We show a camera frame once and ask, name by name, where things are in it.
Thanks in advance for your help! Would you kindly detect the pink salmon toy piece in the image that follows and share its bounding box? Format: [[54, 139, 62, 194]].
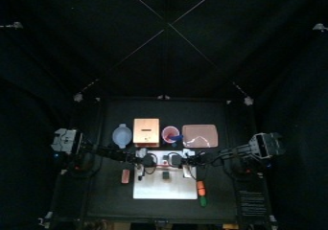
[[121, 169, 131, 185]]

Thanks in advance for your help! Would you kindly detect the white cutting board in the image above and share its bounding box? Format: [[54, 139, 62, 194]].
[[133, 149, 198, 200]]

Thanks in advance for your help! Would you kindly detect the blue spoon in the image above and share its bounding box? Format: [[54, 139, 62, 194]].
[[166, 133, 185, 144]]

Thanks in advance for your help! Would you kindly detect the orange green toy carrot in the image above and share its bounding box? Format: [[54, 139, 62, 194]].
[[194, 180, 209, 208]]

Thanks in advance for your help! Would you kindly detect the pink cup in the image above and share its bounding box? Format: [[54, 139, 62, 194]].
[[161, 126, 182, 144]]

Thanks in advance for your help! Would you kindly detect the wooden box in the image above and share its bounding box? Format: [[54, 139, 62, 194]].
[[133, 118, 162, 148]]

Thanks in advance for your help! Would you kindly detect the pink square tray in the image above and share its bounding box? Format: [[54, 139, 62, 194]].
[[181, 124, 220, 149]]

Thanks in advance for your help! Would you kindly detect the light blue bowl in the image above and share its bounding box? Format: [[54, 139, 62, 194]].
[[111, 123, 134, 150]]

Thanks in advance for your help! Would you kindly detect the white text label sticker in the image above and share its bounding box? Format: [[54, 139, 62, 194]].
[[238, 189, 269, 220]]

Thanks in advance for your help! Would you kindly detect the white corner clamp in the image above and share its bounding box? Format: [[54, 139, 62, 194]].
[[268, 215, 280, 230], [37, 210, 55, 228]]

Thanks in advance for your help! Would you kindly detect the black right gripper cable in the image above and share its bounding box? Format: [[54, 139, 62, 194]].
[[189, 165, 199, 182]]

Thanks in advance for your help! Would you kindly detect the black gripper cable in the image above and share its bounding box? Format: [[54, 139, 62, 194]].
[[143, 165, 158, 176], [189, 165, 199, 182]]

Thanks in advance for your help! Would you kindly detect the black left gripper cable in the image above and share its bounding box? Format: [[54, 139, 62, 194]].
[[143, 165, 158, 176]]

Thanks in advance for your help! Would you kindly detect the thin white cord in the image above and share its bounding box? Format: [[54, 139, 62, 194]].
[[118, 0, 252, 98], [78, 0, 226, 94]]

